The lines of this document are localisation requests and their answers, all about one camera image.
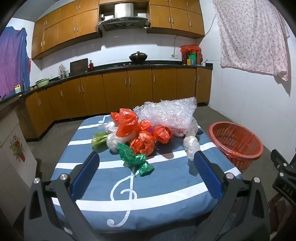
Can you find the red bag over jars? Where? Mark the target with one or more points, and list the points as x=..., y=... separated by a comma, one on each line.
x=190, y=48

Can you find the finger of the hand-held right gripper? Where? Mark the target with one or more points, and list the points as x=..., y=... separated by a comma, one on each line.
x=279, y=162

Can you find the purple plastic bag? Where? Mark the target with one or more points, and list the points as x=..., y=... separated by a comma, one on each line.
x=150, y=129

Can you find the white mug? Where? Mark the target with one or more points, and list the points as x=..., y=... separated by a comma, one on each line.
x=203, y=63

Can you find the wooden lower cabinets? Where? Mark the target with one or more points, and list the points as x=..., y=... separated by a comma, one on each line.
x=115, y=90

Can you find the red bag with bottles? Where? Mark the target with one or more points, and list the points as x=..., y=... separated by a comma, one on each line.
x=184, y=58

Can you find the steel range hood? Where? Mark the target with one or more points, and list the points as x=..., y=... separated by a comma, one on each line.
x=123, y=20

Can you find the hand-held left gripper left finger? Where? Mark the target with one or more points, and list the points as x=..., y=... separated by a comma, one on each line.
x=84, y=178

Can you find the dark green plastic bag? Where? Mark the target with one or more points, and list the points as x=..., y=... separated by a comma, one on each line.
x=131, y=156

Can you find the green box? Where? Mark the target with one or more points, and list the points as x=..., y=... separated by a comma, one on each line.
x=193, y=59

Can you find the dark brown cutting board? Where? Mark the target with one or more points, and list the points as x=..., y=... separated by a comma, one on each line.
x=79, y=66

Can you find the purple blue hanging cloth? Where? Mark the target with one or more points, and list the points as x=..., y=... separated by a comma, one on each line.
x=12, y=62

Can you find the wooden cabinets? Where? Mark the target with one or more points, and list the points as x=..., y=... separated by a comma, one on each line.
x=115, y=90
x=69, y=25

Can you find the black wok with lid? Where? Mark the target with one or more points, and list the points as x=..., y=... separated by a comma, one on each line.
x=138, y=56

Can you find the yellow bottle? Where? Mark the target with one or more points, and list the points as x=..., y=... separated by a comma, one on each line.
x=17, y=90

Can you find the clear bubble wrap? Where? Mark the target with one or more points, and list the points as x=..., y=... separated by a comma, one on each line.
x=166, y=113

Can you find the black kitchen countertop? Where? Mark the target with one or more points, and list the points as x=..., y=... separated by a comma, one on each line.
x=111, y=68

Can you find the light green plastic bag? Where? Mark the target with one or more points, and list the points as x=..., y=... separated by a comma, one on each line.
x=99, y=139

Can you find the blue striped tablecloth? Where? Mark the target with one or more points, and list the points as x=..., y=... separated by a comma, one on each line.
x=161, y=199

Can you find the white plastic bag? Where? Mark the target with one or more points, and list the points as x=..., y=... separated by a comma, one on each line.
x=114, y=142

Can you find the green basin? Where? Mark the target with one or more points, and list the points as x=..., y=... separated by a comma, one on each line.
x=42, y=83

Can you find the jar with plastic bag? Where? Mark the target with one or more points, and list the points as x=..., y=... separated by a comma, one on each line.
x=62, y=72

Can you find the large orange plastic bag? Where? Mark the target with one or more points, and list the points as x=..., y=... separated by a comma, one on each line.
x=124, y=122

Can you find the flower picture tile panel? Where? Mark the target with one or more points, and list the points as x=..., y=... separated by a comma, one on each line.
x=16, y=148

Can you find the red bottle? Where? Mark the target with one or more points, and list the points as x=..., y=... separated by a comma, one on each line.
x=91, y=66

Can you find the wooden upper cabinets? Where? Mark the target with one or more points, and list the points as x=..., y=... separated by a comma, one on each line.
x=69, y=25

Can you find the wooden stool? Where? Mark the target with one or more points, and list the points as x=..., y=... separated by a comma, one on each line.
x=277, y=208

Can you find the floral hanging sheet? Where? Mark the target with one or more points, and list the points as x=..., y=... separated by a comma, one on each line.
x=252, y=37

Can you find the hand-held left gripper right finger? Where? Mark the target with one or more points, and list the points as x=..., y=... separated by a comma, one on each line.
x=208, y=178

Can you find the red plastic basket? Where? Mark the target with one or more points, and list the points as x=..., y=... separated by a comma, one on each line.
x=240, y=160

